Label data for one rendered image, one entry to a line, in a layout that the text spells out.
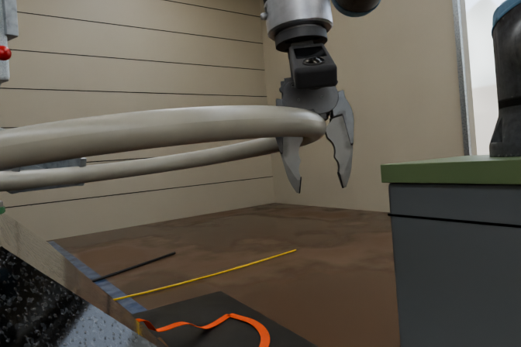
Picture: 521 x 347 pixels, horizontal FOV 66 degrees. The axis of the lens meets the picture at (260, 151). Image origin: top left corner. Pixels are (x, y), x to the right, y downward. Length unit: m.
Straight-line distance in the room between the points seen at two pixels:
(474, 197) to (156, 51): 6.24
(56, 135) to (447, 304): 0.64
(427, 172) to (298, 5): 0.35
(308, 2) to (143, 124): 0.31
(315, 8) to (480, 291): 0.49
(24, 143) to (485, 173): 0.58
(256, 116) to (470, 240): 0.46
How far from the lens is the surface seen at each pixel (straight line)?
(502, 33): 0.84
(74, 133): 0.32
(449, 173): 0.70
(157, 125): 0.32
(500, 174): 0.67
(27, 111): 6.06
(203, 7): 7.34
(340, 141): 0.53
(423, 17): 5.58
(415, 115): 5.48
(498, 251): 0.70
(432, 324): 0.80
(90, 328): 0.62
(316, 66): 0.45
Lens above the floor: 0.92
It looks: level
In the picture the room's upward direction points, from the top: 4 degrees counter-clockwise
